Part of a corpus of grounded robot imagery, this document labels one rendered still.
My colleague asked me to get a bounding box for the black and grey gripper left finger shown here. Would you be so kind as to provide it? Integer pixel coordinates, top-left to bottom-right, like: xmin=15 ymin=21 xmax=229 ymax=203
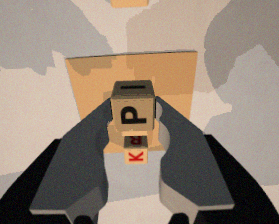
xmin=0 ymin=97 xmax=113 ymax=224

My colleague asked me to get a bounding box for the orange square mat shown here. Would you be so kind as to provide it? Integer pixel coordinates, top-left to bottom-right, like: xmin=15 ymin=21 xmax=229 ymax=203
xmin=65 ymin=51 xmax=198 ymax=153

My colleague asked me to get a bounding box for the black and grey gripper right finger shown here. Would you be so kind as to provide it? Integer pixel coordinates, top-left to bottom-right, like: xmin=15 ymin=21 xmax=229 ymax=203
xmin=155 ymin=96 xmax=279 ymax=224

